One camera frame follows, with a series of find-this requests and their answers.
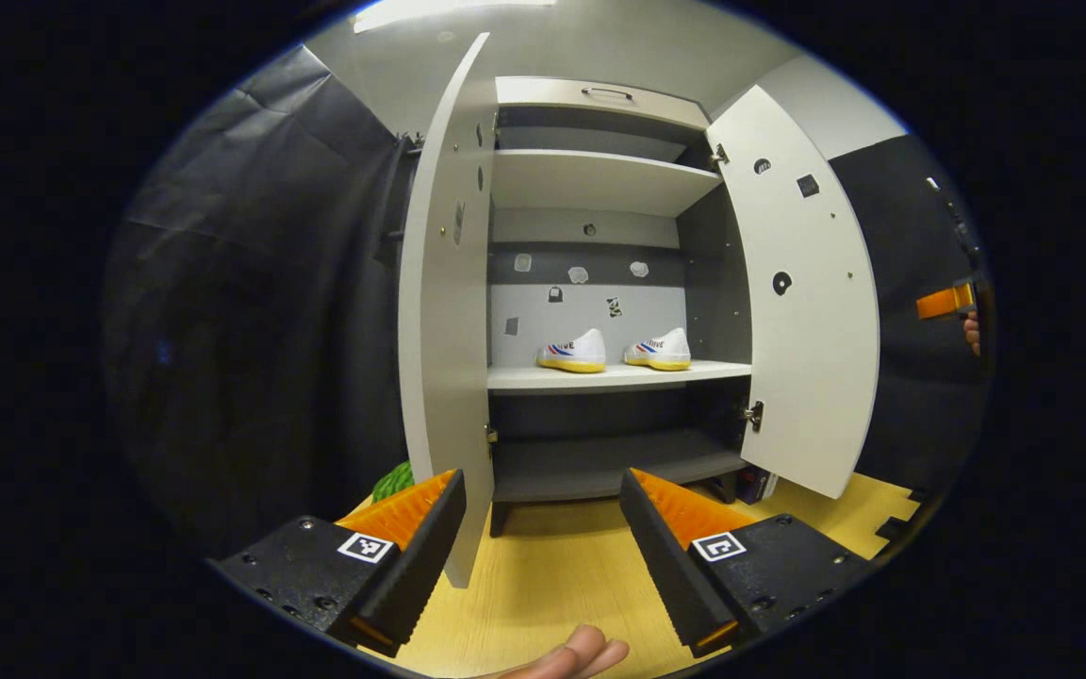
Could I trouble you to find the watermelon shaped cushion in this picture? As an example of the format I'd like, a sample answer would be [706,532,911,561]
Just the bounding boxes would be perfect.
[371,460,417,504]

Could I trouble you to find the black backdrop cloth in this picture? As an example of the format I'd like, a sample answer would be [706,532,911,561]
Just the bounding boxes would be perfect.
[100,42,996,567]

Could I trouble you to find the cabinet door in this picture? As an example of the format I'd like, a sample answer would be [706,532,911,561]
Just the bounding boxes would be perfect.
[397,31,499,589]
[705,85,881,501]

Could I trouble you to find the ceiling light panel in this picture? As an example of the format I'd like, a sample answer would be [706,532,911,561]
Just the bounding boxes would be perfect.
[350,0,558,34]

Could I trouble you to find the white shoe with striped sides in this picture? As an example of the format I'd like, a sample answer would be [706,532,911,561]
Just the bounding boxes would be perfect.
[623,327,692,372]
[535,328,607,374]

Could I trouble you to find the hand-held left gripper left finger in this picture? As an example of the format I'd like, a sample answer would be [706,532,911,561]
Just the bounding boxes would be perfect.
[208,469,469,659]

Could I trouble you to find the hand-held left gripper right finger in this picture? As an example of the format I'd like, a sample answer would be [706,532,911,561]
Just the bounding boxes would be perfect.
[618,468,874,659]

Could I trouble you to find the grey cabinet drawer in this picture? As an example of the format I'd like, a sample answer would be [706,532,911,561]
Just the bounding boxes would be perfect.
[496,75,712,133]

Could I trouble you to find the black backdrop stand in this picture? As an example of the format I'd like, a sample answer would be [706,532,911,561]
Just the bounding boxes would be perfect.
[373,132,426,270]

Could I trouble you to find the dark printed box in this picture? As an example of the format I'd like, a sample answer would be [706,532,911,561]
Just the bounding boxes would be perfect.
[734,465,780,505]

